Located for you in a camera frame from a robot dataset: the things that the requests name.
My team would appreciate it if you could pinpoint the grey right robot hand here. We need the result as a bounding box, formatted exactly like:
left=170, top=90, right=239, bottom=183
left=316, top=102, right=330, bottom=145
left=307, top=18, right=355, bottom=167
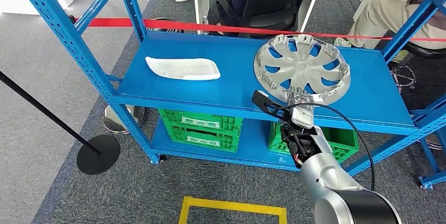
left=285, top=88, right=316, bottom=109

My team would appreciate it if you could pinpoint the silver plastic wheel hubcap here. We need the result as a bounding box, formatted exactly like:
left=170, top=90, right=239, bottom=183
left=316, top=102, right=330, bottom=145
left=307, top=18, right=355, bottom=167
left=254, top=34, right=351, bottom=106

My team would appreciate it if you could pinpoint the blue metal shelf rack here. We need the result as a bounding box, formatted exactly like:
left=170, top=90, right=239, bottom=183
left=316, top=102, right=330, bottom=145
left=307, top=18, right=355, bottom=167
left=8, top=0, right=446, bottom=190

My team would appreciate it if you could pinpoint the white plastic tray part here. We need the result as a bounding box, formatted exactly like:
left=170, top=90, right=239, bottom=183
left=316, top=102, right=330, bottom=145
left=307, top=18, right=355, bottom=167
left=145, top=56, right=221, bottom=82

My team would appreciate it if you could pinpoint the red barrier belt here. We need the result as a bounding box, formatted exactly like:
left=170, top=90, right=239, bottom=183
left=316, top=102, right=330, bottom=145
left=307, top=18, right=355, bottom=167
left=87, top=17, right=446, bottom=43

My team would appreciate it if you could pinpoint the black stool with chrome base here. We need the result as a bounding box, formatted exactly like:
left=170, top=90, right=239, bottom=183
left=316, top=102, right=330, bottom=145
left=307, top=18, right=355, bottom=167
left=388, top=41, right=446, bottom=93

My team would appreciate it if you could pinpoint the chrome round base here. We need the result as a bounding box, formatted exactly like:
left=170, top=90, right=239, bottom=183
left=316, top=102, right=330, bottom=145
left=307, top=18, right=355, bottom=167
left=425, top=133, right=445, bottom=150

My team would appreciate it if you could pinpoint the black stanchion with round base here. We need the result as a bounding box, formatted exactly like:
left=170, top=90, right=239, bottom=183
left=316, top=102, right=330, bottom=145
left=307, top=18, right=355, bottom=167
left=0, top=70, right=121, bottom=176

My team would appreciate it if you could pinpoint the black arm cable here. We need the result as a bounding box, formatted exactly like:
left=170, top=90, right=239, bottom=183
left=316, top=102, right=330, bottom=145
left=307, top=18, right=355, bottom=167
left=270, top=103, right=376, bottom=192

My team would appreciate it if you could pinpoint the chrome stanchion post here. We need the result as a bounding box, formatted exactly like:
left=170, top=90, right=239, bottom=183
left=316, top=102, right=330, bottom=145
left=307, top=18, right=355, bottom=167
left=67, top=14, right=146, bottom=135

